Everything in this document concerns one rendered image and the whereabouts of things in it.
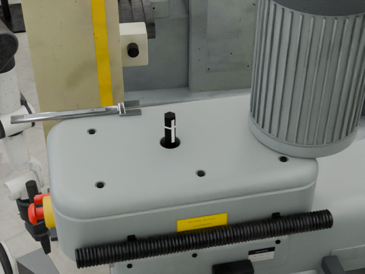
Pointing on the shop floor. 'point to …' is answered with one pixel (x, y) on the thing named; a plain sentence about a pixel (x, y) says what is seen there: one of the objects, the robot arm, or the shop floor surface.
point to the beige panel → (74, 56)
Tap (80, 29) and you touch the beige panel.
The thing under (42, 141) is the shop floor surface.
